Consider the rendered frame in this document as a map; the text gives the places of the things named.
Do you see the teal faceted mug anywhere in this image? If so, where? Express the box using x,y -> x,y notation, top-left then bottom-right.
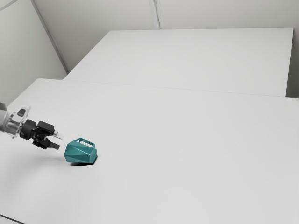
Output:
64,137 -> 98,165

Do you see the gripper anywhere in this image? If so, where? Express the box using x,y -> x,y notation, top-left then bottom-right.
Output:
19,119 -> 65,150

